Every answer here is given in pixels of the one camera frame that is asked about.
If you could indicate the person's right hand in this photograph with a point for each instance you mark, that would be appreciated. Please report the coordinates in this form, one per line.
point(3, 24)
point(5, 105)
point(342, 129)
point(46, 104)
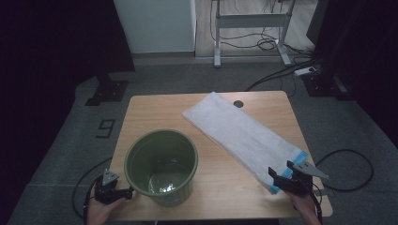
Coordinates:
point(305, 209)

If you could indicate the black stand base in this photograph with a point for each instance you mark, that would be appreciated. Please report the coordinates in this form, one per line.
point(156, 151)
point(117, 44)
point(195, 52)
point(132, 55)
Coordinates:
point(109, 90)
point(322, 86)

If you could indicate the dark round table grommet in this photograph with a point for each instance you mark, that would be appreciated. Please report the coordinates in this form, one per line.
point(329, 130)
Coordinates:
point(238, 104)

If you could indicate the white metal desk frame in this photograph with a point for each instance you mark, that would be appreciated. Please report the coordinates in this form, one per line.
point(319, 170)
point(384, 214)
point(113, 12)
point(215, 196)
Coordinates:
point(250, 20)

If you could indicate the white power strip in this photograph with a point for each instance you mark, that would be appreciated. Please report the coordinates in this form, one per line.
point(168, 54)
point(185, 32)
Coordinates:
point(304, 71)

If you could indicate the white plastic bag blue rim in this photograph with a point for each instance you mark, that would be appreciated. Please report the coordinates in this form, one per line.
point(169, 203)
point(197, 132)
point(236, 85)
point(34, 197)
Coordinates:
point(237, 131)

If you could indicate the person's left hand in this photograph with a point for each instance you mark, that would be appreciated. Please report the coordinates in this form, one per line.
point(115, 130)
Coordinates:
point(98, 212)

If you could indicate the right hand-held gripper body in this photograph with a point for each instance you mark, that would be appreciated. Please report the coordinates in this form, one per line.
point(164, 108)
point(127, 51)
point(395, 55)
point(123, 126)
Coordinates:
point(297, 186)

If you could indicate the grey floor tape piece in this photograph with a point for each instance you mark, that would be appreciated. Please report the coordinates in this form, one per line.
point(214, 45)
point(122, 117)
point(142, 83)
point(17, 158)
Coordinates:
point(327, 191)

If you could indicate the black curtain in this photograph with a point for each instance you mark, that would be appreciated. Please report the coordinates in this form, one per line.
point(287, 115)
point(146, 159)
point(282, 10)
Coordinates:
point(369, 47)
point(47, 47)

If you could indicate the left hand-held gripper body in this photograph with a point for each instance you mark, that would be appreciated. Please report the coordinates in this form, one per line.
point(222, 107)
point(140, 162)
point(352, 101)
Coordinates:
point(108, 190)

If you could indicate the white cabinet panel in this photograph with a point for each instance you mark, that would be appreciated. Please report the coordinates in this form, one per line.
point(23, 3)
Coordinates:
point(156, 25)

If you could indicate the green plastic bucket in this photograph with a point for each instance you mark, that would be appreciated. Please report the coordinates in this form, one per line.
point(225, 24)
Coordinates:
point(140, 162)

